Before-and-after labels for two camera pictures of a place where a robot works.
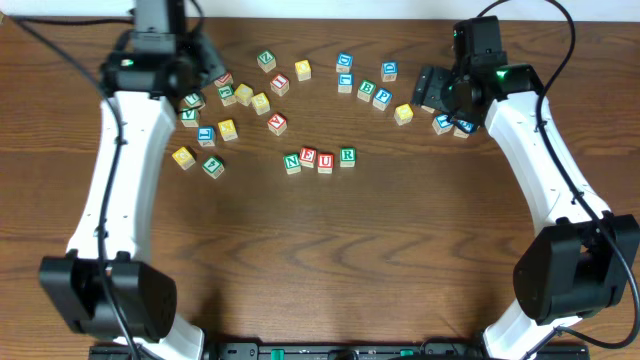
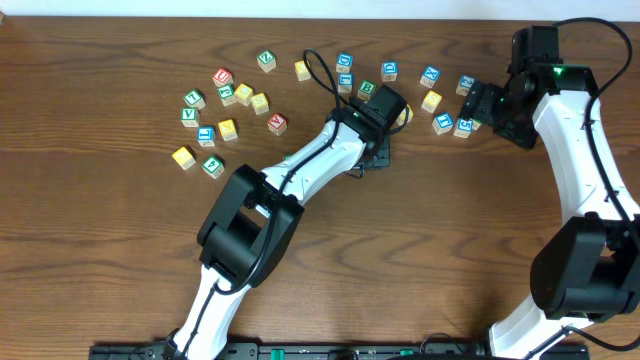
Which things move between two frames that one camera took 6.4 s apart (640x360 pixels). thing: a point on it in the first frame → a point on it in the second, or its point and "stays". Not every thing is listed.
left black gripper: (211, 64) → (376, 155)
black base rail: (435, 350) stays
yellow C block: (243, 94) stays
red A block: (277, 123) stays
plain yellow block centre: (403, 114) stays
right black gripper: (432, 86) → (478, 103)
